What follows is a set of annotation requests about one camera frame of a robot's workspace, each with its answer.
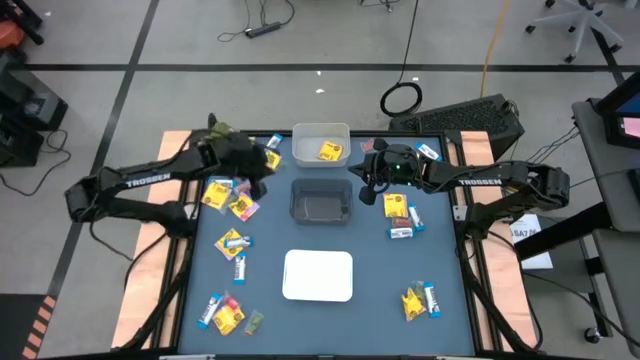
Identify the light grey plastic bin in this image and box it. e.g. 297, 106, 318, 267
291, 122, 352, 168

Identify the black power strip cable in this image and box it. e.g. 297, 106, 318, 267
216, 0, 296, 43

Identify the black cable bundle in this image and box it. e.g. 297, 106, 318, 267
519, 99, 584, 166

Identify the coiled black cable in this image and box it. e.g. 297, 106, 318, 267
378, 0, 424, 119

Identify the yellow cable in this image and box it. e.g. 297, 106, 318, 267
479, 0, 513, 99

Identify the white plastic bin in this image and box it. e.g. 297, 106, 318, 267
281, 249, 354, 303

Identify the black computer case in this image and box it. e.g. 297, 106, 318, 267
388, 93, 527, 162

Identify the black power strip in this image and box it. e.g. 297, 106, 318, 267
244, 20, 283, 40

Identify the white paper sheet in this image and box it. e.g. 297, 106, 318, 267
508, 213, 555, 271

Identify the white office chair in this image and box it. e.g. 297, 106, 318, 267
524, 0, 626, 65

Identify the orange black machine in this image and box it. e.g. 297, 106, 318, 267
0, 0, 45, 51

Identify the dark grey translucent bin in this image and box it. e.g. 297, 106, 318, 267
289, 177, 355, 226

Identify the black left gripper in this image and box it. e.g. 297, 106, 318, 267
212, 133, 276, 201

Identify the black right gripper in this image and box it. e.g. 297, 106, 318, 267
348, 139, 426, 206

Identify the black orange striped mat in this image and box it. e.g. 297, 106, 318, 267
0, 293, 59, 360

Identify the grey workstation desk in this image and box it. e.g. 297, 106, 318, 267
514, 98, 640, 359

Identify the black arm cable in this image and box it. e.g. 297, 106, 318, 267
88, 219, 171, 294

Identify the black monitor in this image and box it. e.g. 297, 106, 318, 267
593, 69, 640, 150

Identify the artificial plant black pot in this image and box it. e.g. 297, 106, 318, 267
205, 112, 237, 144

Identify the black floor cable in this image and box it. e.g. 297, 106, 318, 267
0, 128, 73, 198
519, 269, 640, 349

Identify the wooden side board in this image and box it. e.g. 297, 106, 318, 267
452, 130, 539, 351
110, 130, 204, 350

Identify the black equipment crate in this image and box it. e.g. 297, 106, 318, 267
0, 51, 70, 169

